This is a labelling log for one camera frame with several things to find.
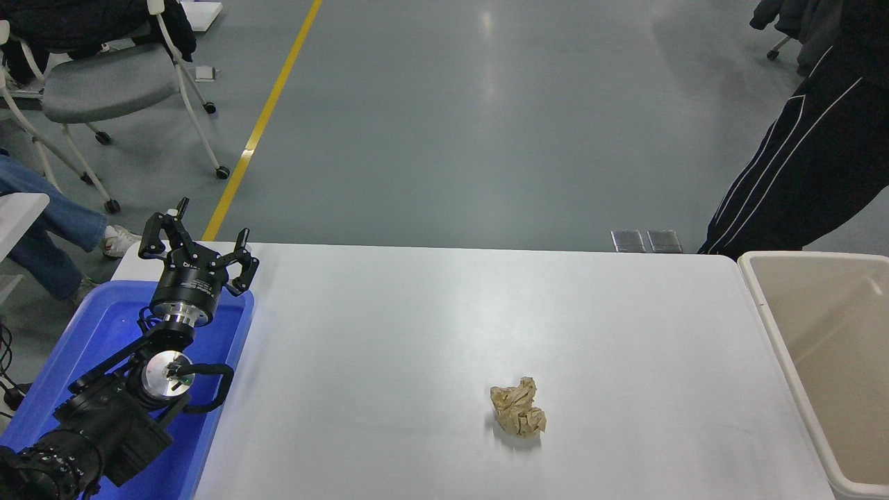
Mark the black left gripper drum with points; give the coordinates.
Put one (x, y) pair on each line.
(189, 288)

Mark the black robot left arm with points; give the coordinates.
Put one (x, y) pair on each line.
(104, 423)

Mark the crumpled tan paper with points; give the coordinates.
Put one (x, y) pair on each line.
(517, 410)

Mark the blue plastic tray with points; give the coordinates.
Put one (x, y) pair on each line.
(104, 326)

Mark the seated person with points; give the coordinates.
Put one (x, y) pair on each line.
(42, 222)

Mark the white side table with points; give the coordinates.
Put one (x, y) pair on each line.
(17, 219)

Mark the small white box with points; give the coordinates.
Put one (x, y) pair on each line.
(205, 73)

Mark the white foam board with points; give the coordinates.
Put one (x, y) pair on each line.
(205, 14)

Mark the dark jacket on grey chair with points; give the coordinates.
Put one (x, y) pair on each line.
(76, 21)

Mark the metal floor plate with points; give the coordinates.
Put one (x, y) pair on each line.
(628, 241)
(664, 241)

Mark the wheeled chair under coats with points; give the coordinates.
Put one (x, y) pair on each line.
(779, 47)

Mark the standing person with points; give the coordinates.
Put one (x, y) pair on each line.
(819, 160)

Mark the large pale bin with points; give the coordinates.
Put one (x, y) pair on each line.
(833, 347)

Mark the dark coats on wheeled chair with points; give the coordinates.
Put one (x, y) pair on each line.
(799, 21)

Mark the grey chair with white frame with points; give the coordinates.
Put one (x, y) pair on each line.
(104, 87)

